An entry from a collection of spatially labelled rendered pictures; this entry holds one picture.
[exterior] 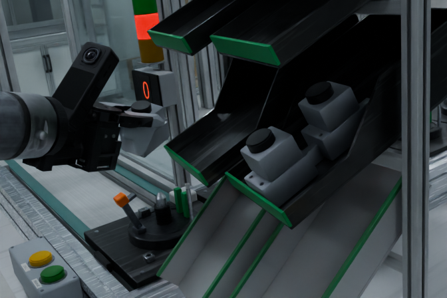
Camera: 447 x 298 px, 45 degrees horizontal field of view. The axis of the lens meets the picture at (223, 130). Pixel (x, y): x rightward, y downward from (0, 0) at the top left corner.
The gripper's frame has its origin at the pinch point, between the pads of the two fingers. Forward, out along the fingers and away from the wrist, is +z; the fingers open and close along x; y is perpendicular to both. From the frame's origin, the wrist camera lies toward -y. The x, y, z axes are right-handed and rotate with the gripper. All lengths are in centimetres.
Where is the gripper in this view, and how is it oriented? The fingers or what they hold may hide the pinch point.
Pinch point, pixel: (144, 113)
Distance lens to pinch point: 80.9
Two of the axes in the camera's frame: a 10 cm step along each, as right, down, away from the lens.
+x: 8.5, 2.6, -4.6
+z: 4.7, 0.0, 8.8
